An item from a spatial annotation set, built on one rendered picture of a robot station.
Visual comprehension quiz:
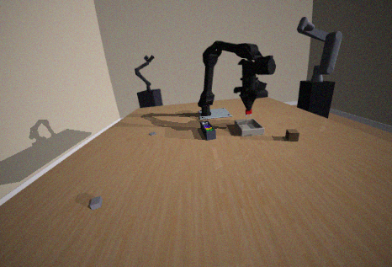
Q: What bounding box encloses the small brown cube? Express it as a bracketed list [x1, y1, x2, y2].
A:
[285, 129, 299, 142]

